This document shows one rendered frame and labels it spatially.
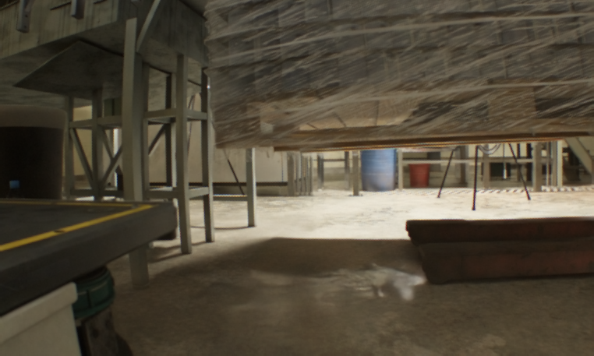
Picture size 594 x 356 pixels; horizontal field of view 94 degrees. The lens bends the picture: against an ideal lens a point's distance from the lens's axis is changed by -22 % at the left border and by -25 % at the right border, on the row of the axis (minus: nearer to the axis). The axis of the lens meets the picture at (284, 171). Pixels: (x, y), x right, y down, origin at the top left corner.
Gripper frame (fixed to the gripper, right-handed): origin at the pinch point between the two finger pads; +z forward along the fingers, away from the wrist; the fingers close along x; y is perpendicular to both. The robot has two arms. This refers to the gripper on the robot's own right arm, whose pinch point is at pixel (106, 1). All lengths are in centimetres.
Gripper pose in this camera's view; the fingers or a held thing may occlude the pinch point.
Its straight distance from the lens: 71.5
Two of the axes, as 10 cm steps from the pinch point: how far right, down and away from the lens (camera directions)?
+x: 9.9, -0.2, -1.0
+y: -1.0, 0.4, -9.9
